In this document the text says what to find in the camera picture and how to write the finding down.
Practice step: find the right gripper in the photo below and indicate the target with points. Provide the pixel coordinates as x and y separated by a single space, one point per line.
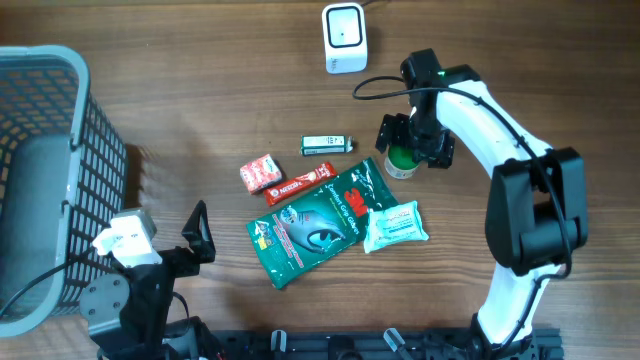
392 129

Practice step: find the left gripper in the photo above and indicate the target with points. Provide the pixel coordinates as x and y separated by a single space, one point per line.
197 235

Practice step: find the green lid jar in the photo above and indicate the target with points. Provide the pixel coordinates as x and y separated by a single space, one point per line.
399 163

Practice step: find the light green tissue pack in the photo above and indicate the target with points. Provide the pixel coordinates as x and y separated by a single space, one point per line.
398 224

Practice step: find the red white small box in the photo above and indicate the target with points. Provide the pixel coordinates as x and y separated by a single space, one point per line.
260 173

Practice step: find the red Nescafe sachet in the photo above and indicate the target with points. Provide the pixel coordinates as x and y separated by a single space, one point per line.
287 189

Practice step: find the green 3M gloves packet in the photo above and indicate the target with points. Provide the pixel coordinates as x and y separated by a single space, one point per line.
310 230

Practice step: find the green white battery pack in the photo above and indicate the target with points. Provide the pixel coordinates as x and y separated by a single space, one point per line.
325 144

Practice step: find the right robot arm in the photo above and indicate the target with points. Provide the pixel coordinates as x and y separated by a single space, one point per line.
536 213

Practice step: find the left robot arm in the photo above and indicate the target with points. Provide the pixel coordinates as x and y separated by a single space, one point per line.
127 309

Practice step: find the white barcode scanner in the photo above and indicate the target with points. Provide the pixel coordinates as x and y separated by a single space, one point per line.
345 38

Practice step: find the grey plastic shopping basket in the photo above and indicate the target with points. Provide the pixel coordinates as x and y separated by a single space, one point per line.
63 177

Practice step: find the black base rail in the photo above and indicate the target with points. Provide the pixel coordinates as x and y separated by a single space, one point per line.
360 345

